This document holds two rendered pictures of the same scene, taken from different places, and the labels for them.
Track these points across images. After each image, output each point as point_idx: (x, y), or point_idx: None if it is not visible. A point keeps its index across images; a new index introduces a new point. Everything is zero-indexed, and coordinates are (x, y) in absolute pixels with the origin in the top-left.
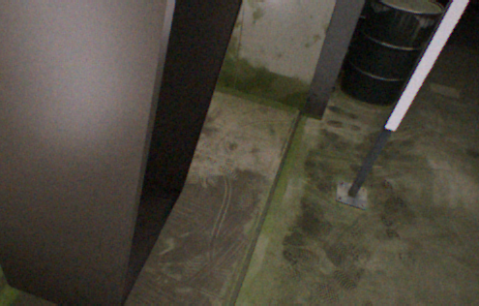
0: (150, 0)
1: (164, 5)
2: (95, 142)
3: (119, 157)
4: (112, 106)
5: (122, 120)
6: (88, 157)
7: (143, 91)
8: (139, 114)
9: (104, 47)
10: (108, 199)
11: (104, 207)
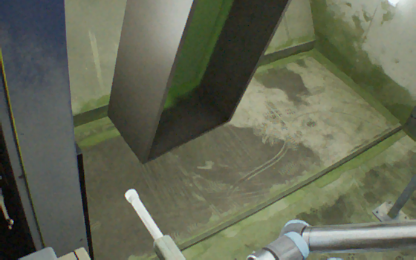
0: (189, 0)
1: (192, 2)
2: (164, 40)
3: (169, 49)
4: (173, 27)
5: (174, 33)
6: (160, 45)
7: (182, 25)
8: (179, 33)
9: (175, 8)
10: (161, 68)
11: (159, 72)
